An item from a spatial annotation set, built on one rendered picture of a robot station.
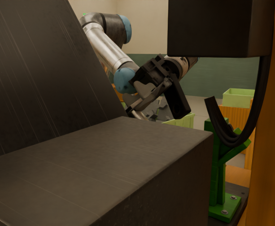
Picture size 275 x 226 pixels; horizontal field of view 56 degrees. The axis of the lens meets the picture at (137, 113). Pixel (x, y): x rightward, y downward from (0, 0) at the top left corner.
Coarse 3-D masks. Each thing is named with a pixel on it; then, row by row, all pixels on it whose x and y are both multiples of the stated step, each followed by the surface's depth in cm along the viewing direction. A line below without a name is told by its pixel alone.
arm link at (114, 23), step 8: (104, 16) 102; (112, 16) 104; (120, 16) 106; (104, 24) 101; (112, 24) 103; (120, 24) 105; (128, 24) 107; (104, 32) 102; (112, 32) 103; (120, 32) 105; (128, 32) 108; (112, 40) 106; (120, 40) 108; (128, 40) 111; (120, 48) 112
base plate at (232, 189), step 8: (232, 184) 92; (232, 192) 87; (240, 192) 87; (248, 192) 87; (240, 208) 78; (208, 216) 74; (208, 224) 71; (216, 224) 71; (224, 224) 71; (232, 224) 71
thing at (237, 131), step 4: (236, 128) 73; (236, 132) 70; (240, 132) 72; (248, 140) 72; (244, 144) 69; (248, 144) 70; (224, 148) 73; (228, 148) 72; (232, 148) 73; (236, 148) 70; (240, 148) 69; (244, 148) 69; (220, 152) 74; (224, 152) 74; (228, 152) 72; (232, 152) 71; (236, 152) 70; (224, 156) 72; (228, 156) 72; (232, 156) 71; (220, 160) 73; (224, 160) 72; (228, 160) 72; (220, 164) 73
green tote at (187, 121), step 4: (124, 104) 207; (184, 116) 163; (188, 116) 165; (192, 116) 169; (172, 120) 154; (176, 120) 157; (180, 120) 160; (184, 120) 164; (188, 120) 167; (192, 120) 170; (172, 124) 155; (176, 124) 158; (180, 124) 161; (184, 124) 164; (188, 124) 168; (192, 124) 171; (192, 128) 172
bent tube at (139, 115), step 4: (140, 100) 57; (132, 104) 55; (136, 104) 55; (128, 108) 55; (132, 108) 54; (128, 112) 56; (132, 112) 56; (136, 112) 56; (140, 112) 57; (128, 116) 57; (132, 116) 56; (136, 116) 56; (140, 116) 56; (144, 116) 57; (148, 120) 57
